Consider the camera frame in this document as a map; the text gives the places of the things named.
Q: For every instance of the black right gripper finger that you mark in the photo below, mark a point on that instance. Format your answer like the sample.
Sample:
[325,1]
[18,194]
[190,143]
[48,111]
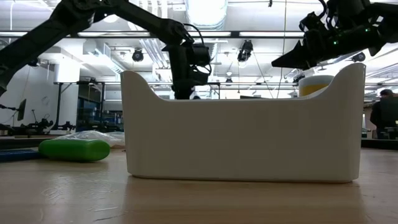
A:
[295,59]

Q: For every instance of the small green bottle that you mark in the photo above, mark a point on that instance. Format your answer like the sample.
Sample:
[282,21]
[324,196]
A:
[74,150]

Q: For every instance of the blue disposable razor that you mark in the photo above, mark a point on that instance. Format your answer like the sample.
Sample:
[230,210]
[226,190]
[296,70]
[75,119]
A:
[18,155]

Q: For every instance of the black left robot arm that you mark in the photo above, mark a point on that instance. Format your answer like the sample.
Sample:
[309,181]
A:
[31,46]

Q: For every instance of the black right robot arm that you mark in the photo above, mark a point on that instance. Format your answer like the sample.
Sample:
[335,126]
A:
[385,25]

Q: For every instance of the yellow wipes canister white lid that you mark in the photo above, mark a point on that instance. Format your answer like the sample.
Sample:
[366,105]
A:
[312,85]

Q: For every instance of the white plastic bin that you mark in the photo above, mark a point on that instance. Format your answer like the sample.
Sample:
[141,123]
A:
[242,140]

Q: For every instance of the person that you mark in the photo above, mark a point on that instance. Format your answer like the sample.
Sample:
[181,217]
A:
[385,115]

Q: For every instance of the blue storage shelving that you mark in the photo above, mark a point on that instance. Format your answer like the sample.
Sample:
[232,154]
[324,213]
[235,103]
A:
[93,115]

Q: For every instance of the black background robot rig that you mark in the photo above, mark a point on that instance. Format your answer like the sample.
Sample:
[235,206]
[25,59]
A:
[37,126]

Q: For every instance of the small black monitor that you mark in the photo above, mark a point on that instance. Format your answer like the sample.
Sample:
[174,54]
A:
[21,109]

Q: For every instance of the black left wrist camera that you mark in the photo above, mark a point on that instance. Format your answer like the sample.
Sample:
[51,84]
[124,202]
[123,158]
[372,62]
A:
[201,56]

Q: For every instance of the black ceiling-mounted camera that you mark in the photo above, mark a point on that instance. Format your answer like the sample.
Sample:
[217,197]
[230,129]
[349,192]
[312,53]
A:
[359,57]
[32,63]
[245,49]
[137,55]

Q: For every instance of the silver ceiling air duct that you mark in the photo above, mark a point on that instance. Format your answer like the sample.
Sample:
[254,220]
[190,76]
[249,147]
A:
[206,12]

